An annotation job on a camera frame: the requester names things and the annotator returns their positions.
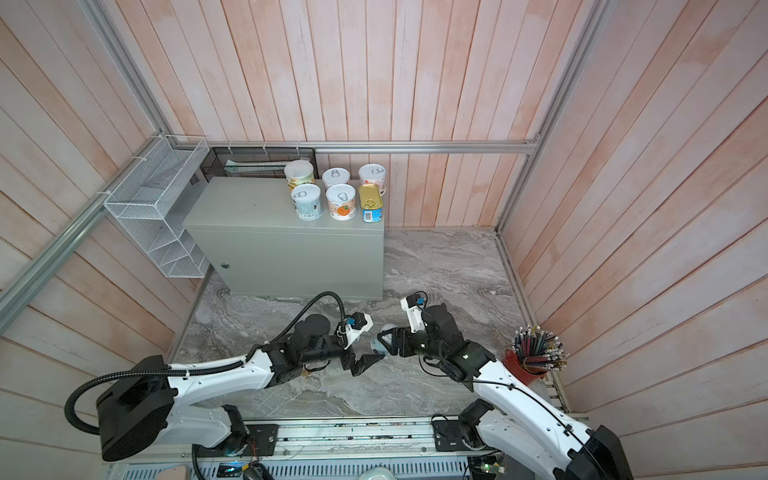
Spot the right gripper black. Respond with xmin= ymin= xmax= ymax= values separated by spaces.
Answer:
xmin=379 ymin=323 xmax=446 ymax=361

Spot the gold rectangular sardine tin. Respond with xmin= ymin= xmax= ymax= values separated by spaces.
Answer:
xmin=358 ymin=184 xmax=383 ymax=223

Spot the orange labelled can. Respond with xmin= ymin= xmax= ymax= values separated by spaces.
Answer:
xmin=326 ymin=184 xmax=357 ymax=221

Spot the teal labelled can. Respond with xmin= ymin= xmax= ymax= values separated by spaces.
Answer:
xmin=291 ymin=183 xmax=323 ymax=221

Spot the pink can front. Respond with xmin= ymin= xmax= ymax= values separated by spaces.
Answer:
xmin=358 ymin=163 xmax=387 ymax=195

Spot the pink labelled can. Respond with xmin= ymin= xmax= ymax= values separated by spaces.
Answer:
xmin=322 ymin=167 xmax=350 ymax=189

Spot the yellow can plastic lid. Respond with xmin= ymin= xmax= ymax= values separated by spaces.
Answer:
xmin=284 ymin=159 xmax=315 ymax=190

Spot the blue labelled can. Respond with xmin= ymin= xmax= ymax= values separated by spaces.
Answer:
xmin=370 ymin=323 xmax=397 ymax=355

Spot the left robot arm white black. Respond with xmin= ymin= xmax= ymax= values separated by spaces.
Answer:
xmin=64 ymin=309 xmax=380 ymax=462

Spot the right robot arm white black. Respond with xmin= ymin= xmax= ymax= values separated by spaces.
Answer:
xmin=377 ymin=304 xmax=633 ymax=479

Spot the red pencil holder cup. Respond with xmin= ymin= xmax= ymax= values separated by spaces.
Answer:
xmin=502 ymin=326 xmax=569 ymax=386

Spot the grey metal cabinet box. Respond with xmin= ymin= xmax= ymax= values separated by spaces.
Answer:
xmin=183 ymin=177 xmax=384 ymax=300

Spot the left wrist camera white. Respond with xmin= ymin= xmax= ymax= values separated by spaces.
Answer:
xmin=342 ymin=312 xmax=373 ymax=349

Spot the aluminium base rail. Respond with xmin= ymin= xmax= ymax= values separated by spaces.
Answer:
xmin=103 ymin=413 xmax=602 ymax=466

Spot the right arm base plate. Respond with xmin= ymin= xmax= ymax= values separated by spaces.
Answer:
xmin=430 ymin=415 xmax=500 ymax=453

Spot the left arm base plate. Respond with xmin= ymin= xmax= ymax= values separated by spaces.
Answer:
xmin=197 ymin=424 xmax=279 ymax=458

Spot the black wire mesh basket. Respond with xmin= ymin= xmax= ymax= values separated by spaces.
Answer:
xmin=200 ymin=146 xmax=320 ymax=181

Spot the white wire mesh shelf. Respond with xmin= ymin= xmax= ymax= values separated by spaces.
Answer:
xmin=104 ymin=135 xmax=209 ymax=279

